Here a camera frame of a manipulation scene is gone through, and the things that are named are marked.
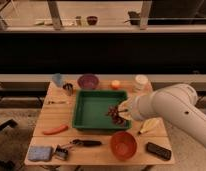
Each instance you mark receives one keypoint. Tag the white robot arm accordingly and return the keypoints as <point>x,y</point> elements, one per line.
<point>175,104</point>

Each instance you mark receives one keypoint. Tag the blue sponge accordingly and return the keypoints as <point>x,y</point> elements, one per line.
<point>40,153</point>

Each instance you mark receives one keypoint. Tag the green plastic tray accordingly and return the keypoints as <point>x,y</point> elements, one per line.
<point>91,107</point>

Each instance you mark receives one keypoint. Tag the small metal cup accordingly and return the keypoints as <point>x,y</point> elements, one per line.
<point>68,87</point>

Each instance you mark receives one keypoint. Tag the small wooden utensil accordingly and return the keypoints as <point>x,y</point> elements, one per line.
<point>56,102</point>

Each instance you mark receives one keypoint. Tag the small metal grater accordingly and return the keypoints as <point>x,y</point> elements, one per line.
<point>61,153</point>

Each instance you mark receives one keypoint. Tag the dark red background bowl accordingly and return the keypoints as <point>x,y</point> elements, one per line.
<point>92,20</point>

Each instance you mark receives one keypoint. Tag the yellow banana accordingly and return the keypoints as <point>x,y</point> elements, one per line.
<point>148,125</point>

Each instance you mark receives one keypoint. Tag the background small jar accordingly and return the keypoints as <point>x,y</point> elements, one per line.
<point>78,20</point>

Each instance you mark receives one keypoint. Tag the orange carrot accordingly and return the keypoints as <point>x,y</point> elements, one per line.
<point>55,130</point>

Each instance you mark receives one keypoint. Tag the black remote control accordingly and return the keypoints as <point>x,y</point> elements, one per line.
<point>159,151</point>

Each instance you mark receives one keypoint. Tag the blue plastic cup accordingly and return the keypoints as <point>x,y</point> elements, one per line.
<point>58,79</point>

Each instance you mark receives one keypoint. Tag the orange fruit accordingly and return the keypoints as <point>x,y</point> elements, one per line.
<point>115,84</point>

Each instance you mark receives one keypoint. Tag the dark red grape bunch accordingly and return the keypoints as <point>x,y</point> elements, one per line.
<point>114,114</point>

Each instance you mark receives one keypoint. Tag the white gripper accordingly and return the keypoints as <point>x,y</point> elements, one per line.
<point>128,109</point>

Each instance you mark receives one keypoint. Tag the purple bowl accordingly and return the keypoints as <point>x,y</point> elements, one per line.
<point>88,81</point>

